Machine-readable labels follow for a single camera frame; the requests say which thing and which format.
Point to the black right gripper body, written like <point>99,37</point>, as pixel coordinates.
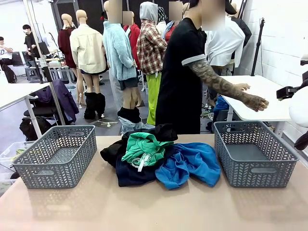
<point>288,92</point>

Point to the bright blue garment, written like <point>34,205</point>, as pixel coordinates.
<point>199,158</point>

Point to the black garment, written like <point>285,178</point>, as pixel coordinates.
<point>166,132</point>

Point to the green garment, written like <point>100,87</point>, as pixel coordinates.
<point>144,146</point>

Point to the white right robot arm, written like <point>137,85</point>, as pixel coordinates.
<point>299,108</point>

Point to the tattooed right forearm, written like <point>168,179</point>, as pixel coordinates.
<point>233,90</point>

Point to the person's tattooed right hand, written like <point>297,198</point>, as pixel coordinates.
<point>260,104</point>

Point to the person's left hand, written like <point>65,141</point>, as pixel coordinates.
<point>242,87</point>

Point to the large white table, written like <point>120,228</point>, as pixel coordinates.
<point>264,96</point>

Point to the black tripod stand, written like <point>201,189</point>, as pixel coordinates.
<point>258,45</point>

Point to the blue cloth bundle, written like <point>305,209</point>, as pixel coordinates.
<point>221,106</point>

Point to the mannequin in black jacket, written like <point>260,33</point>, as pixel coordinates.
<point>245,31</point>

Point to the mannequin in white shirt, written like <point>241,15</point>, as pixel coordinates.
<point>223,45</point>

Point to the grey plastic woven basket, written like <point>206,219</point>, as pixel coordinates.
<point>240,175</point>
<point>60,178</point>

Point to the person in black t-shirt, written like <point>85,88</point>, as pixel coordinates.
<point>180,84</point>

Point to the mannequin in denim shirt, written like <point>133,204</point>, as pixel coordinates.
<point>172,29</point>

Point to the lime green trousers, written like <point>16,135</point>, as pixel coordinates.
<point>152,96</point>

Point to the mannequin in plaid hooded shirt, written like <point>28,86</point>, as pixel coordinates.
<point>150,50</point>

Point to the light denim jeans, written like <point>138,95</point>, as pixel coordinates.
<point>134,126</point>

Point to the black bunched trousers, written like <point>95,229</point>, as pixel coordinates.
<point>130,114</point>

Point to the mannequin in red jacket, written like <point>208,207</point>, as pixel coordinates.
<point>134,33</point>

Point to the mannequin in light blue fleece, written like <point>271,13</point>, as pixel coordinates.
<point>118,53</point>

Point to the navy blue garment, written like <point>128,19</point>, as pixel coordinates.
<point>130,175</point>

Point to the white mannequin floor base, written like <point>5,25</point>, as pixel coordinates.
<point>108,124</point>

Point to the mannequin in cream jacket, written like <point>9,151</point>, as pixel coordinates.
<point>86,50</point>

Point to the purple jacket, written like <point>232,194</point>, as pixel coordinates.
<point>65,101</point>

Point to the mannequin in maroon top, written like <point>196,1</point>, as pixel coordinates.
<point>66,45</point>

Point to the silver metal pole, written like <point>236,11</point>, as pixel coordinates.
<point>55,97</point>

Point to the black backpack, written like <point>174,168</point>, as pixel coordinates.
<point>33,130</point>

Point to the masked person in black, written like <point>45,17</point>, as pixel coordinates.
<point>31,42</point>

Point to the clear plastic storage box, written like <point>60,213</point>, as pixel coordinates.
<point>12,154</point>

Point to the seated person in white tee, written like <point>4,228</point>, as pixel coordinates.
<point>4,51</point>

